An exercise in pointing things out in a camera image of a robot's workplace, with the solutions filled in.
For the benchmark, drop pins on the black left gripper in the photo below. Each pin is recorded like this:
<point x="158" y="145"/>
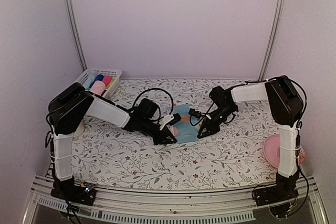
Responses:
<point x="161" y="138"/>

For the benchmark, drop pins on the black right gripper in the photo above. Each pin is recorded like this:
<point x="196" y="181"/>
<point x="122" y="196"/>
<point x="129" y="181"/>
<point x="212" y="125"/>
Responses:
<point x="213" y="128"/>

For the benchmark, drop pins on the light blue towel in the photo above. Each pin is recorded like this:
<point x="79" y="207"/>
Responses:
<point x="183" y="131"/>
<point x="90" y="79"/>

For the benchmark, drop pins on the white plastic basket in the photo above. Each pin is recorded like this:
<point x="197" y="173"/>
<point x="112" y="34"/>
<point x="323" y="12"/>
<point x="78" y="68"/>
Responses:
<point x="114" y="73"/>

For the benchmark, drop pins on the pink towel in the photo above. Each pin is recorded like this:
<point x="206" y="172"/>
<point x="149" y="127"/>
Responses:
<point x="106" y="80"/>
<point x="98" y="88"/>

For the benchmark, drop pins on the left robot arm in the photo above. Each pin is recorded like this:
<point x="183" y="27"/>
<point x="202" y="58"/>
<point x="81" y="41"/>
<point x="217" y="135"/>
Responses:
<point x="67" y="110"/>

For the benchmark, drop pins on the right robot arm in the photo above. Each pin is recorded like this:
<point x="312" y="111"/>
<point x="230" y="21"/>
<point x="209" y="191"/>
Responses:
<point x="287" y="108"/>

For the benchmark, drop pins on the floral tablecloth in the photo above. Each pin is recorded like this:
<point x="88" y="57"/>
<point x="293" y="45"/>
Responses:
<point x="105" y="154"/>

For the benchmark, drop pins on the pink plate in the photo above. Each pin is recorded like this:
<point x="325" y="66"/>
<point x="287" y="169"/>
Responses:
<point x="271" y="150"/>

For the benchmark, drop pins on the yellow rolled towel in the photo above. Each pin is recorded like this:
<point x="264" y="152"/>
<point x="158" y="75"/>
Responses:
<point x="110" y="83"/>

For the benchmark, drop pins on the pink rolled towel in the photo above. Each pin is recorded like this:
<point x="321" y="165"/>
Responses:
<point x="106" y="80"/>

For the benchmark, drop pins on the cream mug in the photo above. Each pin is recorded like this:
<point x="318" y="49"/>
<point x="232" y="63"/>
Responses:
<point x="80" y="129"/>

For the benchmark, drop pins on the dark blue rolled towel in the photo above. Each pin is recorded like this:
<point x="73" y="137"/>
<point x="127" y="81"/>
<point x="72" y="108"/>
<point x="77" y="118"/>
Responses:
<point x="99" y="77"/>

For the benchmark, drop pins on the light blue rolled towel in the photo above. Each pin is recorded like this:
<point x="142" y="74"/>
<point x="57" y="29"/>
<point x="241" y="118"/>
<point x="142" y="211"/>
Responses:
<point x="90" y="79"/>

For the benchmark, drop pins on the red patterned bowl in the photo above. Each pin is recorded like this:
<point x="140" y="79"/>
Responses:
<point x="302" y="156"/>

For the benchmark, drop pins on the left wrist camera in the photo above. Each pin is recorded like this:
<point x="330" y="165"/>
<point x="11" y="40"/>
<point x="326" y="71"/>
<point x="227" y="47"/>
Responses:
<point x="169" y="119"/>

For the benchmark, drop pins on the front aluminium rail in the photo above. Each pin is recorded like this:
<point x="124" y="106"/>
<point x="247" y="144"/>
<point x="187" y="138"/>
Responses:
<point x="127" y="205"/>

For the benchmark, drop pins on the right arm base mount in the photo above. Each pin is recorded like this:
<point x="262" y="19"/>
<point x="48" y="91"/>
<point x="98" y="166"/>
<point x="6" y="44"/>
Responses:
<point x="266" y="195"/>

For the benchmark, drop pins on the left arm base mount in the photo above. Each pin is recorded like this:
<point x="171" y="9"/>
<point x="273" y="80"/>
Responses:
<point x="70" y="192"/>

